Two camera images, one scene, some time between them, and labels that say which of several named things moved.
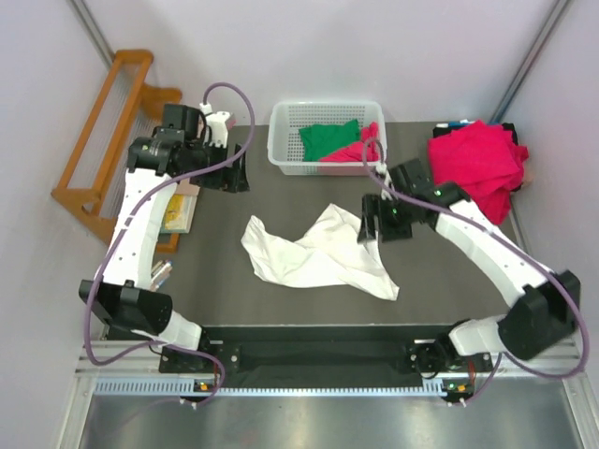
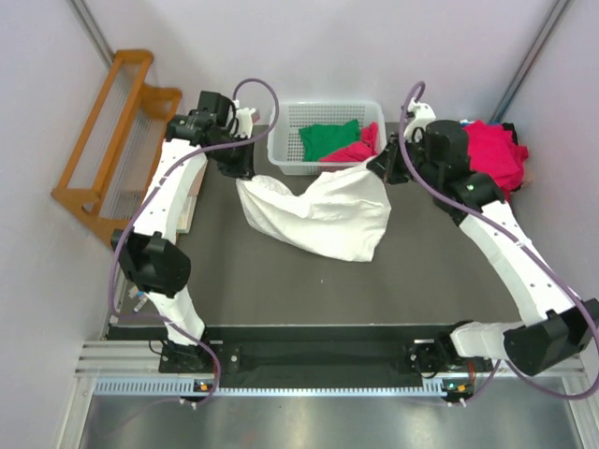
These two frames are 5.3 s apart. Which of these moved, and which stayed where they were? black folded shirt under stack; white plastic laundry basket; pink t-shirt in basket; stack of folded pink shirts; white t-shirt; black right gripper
Moved: white t-shirt; black right gripper
Stayed: stack of folded pink shirts; pink t-shirt in basket; white plastic laundry basket; black folded shirt under stack
